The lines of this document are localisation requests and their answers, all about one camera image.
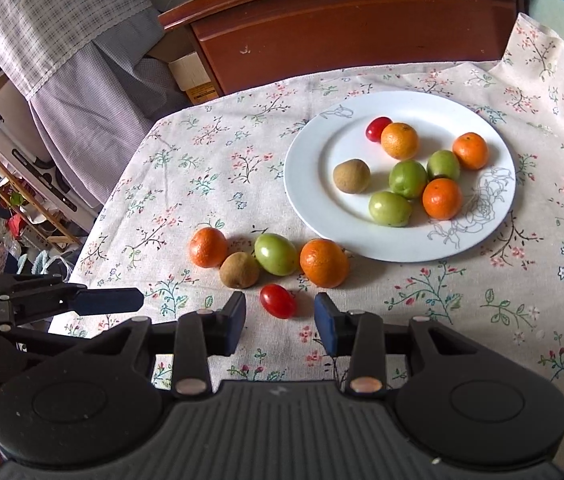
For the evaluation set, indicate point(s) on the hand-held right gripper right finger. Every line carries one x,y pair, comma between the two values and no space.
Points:
324,325

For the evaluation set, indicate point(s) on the green jujube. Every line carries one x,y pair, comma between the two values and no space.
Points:
443,165
389,208
275,254
408,178

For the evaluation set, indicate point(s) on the cardboard box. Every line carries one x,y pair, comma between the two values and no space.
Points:
192,77

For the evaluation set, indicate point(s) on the brown wooden cabinet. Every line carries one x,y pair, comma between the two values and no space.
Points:
352,25

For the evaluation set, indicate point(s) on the brown kiwi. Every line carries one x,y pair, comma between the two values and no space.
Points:
239,270
351,175

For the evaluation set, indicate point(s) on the white plate with flower print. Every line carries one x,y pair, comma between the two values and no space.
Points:
322,210

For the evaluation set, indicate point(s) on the lavender waffle cloth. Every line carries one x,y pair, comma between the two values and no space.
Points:
97,125

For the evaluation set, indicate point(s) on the checked cloth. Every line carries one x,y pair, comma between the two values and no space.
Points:
47,15

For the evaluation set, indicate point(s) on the wooden rack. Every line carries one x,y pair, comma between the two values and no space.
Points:
27,200

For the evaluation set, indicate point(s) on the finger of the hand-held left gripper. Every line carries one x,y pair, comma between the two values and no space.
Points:
37,342
107,301

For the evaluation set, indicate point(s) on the floral tablecloth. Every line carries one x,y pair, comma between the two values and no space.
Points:
202,160

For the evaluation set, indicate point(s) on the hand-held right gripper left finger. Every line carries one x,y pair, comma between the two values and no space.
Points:
234,325

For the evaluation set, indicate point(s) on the small orange mandarin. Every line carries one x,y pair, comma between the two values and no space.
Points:
399,140
470,150
208,247
441,198
324,263

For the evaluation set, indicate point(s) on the red cherry tomato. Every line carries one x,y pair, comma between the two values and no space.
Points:
378,128
277,301

